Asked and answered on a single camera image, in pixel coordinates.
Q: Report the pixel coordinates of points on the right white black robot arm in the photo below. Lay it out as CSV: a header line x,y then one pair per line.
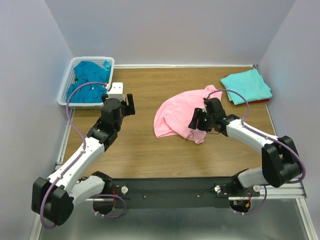
x,y
280,163

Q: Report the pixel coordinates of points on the folded teal t shirt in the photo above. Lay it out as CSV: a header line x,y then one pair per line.
x,y
249,84

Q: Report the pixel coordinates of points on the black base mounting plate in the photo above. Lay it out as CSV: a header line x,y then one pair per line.
x,y
171,193

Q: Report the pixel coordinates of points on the blue t shirt in basket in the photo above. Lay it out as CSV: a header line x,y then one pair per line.
x,y
88,72

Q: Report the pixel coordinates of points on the pink t shirt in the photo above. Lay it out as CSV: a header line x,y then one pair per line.
x,y
175,114

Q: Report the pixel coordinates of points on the white plastic basket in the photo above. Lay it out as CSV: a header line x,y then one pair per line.
x,y
69,79

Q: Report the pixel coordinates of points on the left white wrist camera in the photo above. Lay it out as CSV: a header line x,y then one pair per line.
x,y
115,90

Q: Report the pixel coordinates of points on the light teal cloth in basket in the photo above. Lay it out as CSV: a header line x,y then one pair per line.
x,y
107,65

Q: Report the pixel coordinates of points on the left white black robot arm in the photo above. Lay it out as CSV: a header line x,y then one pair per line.
x,y
55,197

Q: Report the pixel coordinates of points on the aluminium frame rail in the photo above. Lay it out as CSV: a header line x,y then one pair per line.
x,y
286,191

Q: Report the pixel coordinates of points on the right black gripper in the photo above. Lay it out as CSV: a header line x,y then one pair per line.
x,y
198,113

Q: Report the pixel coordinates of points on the folded red t shirt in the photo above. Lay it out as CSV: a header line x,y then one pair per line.
x,y
259,101

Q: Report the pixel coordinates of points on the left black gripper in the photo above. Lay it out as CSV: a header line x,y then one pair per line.
x,y
129,109

